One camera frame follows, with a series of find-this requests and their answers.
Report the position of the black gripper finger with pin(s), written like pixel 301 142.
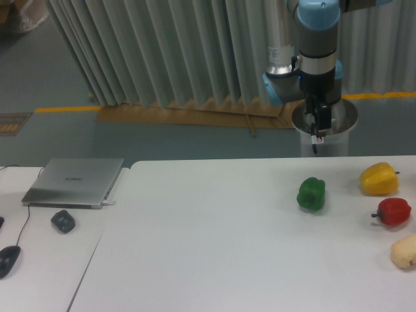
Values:
pixel 319 114

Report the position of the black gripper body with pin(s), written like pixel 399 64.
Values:
pixel 318 87

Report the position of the yellow bell pepper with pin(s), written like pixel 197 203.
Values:
pixel 379 179

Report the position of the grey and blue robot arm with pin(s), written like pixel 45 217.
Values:
pixel 303 65

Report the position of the green bell pepper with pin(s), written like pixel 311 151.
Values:
pixel 311 194

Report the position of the red bell pepper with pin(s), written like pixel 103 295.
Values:
pixel 393 211

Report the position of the beige bread loaf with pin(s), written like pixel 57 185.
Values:
pixel 403 252

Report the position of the grey pleated curtain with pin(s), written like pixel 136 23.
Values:
pixel 167 52

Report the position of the silver laptop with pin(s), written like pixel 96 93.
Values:
pixel 74 183

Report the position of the black earbuds case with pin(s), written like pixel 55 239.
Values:
pixel 63 221

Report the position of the clear plastic bag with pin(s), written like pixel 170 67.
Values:
pixel 25 16

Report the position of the black computer mouse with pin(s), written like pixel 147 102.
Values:
pixel 9 256

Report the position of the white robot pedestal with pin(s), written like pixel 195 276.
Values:
pixel 338 136

